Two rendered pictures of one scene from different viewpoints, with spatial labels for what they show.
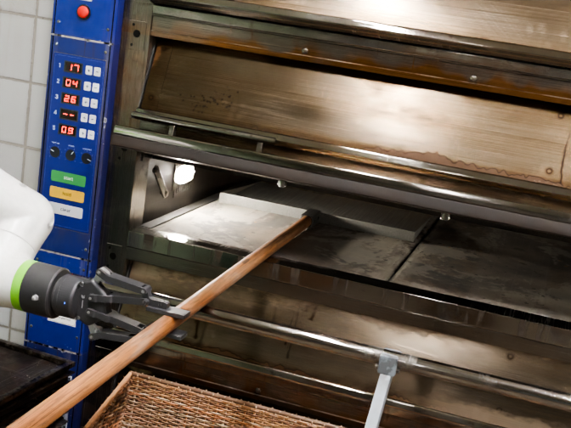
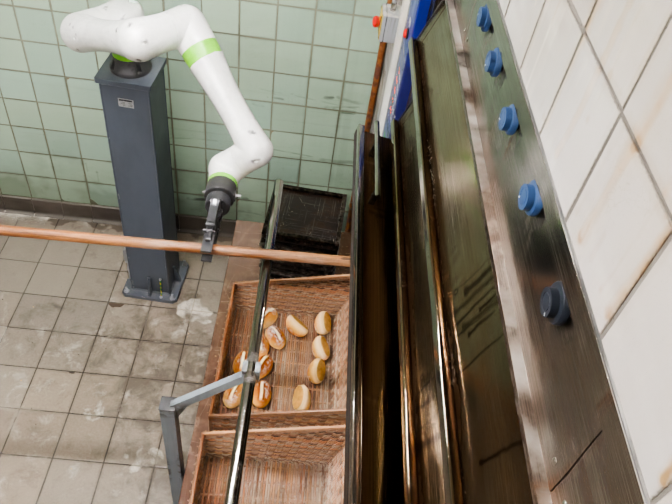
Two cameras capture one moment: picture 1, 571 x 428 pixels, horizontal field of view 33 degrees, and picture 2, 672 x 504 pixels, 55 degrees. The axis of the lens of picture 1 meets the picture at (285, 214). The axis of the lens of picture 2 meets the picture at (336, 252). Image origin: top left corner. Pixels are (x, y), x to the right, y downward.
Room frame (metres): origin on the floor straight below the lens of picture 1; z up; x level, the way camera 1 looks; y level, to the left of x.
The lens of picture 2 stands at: (1.45, -1.12, 2.55)
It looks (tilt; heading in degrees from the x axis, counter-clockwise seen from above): 46 degrees down; 70
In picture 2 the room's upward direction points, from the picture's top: 10 degrees clockwise
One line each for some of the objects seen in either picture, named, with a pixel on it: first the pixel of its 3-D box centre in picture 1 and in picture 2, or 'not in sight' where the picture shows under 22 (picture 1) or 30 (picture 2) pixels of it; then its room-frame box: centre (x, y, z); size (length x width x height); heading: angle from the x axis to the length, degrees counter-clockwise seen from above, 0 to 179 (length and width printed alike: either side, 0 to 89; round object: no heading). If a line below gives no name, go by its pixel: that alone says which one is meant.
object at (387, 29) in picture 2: not in sight; (389, 23); (2.27, 0.94, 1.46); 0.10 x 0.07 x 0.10; 75
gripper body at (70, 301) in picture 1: (85, 300); (216, 209); (1.59, 0.32, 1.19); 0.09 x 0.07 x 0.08; 75
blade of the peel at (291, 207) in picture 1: (330, 205); not in sight; (2.69, -0.12, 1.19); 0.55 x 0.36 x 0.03; 76
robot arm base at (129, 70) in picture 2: not in sight; (135, 52); (1.38, 1.16, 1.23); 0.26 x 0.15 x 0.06; 71
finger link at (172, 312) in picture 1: (168, 311); (207, 243); (1.54, 0.17, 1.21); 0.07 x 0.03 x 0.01; 75
